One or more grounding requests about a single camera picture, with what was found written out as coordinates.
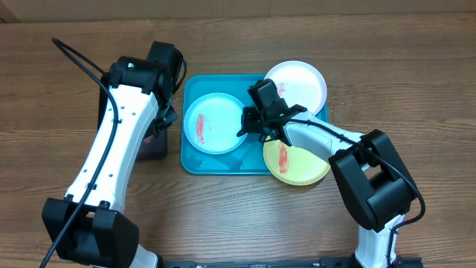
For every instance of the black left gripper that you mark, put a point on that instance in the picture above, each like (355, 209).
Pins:
(172, 119)

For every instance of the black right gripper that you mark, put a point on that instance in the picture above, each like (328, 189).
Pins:
(253, 116)

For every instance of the light blue plate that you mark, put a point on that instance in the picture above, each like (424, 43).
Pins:
(211, 123)

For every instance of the yellow plate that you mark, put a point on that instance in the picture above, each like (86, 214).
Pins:
(293, 165)

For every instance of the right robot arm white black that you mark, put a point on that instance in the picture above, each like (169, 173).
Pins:
(373, 181)

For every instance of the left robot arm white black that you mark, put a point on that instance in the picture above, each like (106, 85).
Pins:
(87, 226)

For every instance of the black tray with water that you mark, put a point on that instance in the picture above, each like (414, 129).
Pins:
(154, 147)

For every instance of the teal plastic tray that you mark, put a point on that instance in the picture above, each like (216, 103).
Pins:
(247, 159)

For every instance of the white plate with red stain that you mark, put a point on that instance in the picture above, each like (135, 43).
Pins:
(299, 83)

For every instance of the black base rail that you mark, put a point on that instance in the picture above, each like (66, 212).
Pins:
(294, 263)

